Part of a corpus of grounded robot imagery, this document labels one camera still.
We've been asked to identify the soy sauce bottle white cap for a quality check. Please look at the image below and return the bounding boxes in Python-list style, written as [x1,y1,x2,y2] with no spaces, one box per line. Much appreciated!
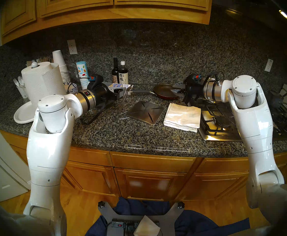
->
[118,61,129,85]

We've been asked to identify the dark blue cloth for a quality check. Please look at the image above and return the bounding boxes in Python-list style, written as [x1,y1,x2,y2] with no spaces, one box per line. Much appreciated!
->
[84,197,251,236]

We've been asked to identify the leaf print cylinder container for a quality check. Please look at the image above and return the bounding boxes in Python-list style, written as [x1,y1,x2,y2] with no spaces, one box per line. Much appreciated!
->
[76,61,90,89]

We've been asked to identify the white napkin stack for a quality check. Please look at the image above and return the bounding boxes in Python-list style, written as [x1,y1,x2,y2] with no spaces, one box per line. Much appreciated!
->
[164,103,202,133]

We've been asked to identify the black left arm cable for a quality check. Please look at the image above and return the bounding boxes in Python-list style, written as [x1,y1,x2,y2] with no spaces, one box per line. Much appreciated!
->
[67,77,109,126]

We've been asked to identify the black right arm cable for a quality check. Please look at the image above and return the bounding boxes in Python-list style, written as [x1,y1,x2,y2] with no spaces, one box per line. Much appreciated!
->
[201,72,220,87]

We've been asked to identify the clear plastic bag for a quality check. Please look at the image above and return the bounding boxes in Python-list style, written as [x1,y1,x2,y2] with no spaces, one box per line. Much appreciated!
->
[67,62,81,83]

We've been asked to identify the wooden cabinet frame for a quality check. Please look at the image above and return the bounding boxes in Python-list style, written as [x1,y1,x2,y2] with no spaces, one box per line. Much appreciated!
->
[1,0,213,45]
[0,130,287,201]

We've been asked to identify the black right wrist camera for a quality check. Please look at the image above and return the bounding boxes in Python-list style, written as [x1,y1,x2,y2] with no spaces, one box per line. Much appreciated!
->
[188,74,203,84]

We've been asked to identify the dark wine bottle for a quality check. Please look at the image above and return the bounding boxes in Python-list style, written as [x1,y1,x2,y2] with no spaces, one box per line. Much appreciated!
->
[112,58,120,84]

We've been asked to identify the grey power strip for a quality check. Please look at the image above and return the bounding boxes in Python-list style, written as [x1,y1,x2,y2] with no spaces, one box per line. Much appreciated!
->
[107,220,160,236]

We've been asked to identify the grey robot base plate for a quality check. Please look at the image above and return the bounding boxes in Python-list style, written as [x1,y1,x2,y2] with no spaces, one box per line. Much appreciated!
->
[98,201,185,236]

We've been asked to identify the white cup plastic forks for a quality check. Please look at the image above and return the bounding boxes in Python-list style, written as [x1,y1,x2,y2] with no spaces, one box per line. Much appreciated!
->
[13,76,28,99]

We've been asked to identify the dark frying pan grey handle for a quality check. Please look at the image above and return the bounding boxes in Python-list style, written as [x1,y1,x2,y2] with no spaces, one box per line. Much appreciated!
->
[131,84,179,101]

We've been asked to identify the steel gas cooktop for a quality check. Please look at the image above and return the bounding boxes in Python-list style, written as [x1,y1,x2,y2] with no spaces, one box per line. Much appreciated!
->
[183,90,287,142]

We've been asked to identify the white paper towel roll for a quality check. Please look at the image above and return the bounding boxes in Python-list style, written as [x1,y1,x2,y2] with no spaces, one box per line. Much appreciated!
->
[21,62,66,108]

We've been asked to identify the wooden lower drawer front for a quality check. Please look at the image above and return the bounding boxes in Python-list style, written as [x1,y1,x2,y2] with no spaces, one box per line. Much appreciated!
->
[110,151,197,173]
[196,156,248,174]
[70,147,113,166]

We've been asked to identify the blue patterned paper bowls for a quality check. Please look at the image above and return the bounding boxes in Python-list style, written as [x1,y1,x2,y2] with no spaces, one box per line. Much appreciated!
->
[64,82,79,94]

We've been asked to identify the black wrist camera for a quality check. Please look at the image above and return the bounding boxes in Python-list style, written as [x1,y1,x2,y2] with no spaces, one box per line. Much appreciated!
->
[188,74,203,84]
[88,74,104,87]

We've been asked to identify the dark range hood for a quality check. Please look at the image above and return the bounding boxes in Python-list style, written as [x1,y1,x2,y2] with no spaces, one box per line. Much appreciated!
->
[212,0,287,44]

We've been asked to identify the white paper cup stack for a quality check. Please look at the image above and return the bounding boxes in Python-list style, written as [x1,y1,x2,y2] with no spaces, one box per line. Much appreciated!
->
[52,50,71,84]

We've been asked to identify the wooden upper cabinet frame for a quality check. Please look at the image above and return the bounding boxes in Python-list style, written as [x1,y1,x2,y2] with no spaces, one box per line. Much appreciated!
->
[1,0,213,45]

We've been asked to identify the loose white paper sheet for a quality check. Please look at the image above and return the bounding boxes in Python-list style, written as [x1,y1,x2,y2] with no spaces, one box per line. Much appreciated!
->
[133,215,160,236]

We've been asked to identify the wooden lower cabinet door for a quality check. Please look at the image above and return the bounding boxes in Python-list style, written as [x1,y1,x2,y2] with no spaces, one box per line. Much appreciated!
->
[61,162,120,197]
[114,168,190,201]
[175,171,248,201]

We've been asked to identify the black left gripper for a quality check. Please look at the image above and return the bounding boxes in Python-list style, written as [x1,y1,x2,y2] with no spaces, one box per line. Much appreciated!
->
[92,83,125,108]

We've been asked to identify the white paper plate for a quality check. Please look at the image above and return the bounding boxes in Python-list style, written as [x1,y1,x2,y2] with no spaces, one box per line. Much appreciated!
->
[14,101,39,124]

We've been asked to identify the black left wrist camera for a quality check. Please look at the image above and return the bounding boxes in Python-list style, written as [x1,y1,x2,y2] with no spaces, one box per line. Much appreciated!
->
[88,74,104,87]

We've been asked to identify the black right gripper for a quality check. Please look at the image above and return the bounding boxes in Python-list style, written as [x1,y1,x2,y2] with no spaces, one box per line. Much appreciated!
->
[171,82,206,104]

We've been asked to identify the black kettle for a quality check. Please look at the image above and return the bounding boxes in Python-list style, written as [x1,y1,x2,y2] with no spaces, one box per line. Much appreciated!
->
[269,89,287,108]

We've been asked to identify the white appliance door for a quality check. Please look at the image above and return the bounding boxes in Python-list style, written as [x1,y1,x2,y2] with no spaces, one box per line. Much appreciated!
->
[0,108,36,201]

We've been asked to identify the blue white foil box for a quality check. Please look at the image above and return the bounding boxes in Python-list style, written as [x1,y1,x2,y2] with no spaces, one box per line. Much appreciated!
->
[104,82,134,89]

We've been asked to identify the wooden lower cabinet frame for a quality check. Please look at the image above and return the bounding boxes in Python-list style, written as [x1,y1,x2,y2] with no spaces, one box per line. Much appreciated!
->
[0,130,287,201]

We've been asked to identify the steel wire holder arm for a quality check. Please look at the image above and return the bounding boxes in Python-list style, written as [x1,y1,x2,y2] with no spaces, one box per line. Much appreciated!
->
[118,86,132,120]

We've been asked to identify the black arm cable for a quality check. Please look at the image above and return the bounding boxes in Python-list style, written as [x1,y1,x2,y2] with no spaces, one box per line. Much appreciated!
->
[67,77,109,126]
[201,72,220,87]

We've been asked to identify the steel napkin holder plate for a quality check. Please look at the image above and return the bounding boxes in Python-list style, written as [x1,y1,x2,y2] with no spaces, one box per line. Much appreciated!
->
[126,101,165,126]

